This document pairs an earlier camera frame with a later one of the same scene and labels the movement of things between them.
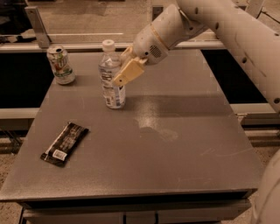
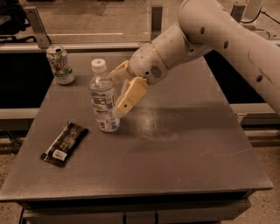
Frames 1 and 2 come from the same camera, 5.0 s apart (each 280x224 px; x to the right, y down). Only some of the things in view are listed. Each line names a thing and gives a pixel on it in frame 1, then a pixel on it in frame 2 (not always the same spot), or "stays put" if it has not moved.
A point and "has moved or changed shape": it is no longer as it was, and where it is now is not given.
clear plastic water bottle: (108, 64) has moved or changed shape
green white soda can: (59, 60) stays put
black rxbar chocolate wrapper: (64, 145) stays put
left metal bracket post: (38, 25) stays put
